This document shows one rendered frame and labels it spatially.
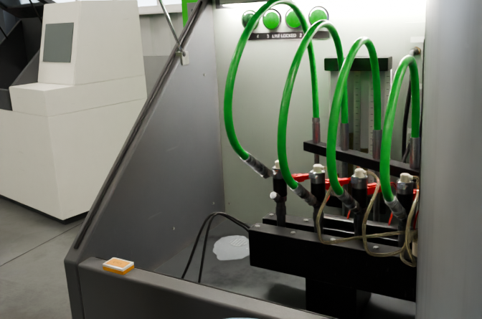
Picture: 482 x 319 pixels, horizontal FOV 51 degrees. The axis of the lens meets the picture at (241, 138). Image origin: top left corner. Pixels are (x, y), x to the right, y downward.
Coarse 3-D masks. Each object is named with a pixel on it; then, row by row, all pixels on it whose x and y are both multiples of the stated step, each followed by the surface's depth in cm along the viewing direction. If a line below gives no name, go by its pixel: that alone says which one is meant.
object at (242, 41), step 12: (276, 0) 92; (288, 0) 96; (264, 12) 88; (300, 12) 101; (252, 24) 85; (240, 36) 84; (240, 48) 82; (312, 48) 108; (312, 60) 109; (228, 72) 81; (312, 72) 111; (228, 84) 80; (312, 84) 112; (228, 96) 80; (312, 96) 113; (228, 108) 80; (228, 120) 81; (312, 120) 114; (228, 132) 82; (240, 156) 86
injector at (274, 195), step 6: (276, 168) 98; (276, 174) 98; (276, 180) 98; (282, 180) 98; (276, 186) 99; (282, 186) 99; (276, 192) 99; (282, 192) 99; (276, 198) 98; (282, 198) 99; (276, 204) 101; (282, 204) 100; (276, 210) 101; (282, 210) 100; (282, 216) 101; (282, 222) 101
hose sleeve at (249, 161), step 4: (248, 156) 87; (252, 156) 88; (244, 160) 87; (248, 160) 87; (252, 160) 88; (256, 160) 89; (248, 164) 88; (252, 164) 89; (256, 164) 89; (260, 164) 91; (256, 168) 90; (260, 168) 91; (264, 168) 92; (260, 172) 92; (264, 172) 92
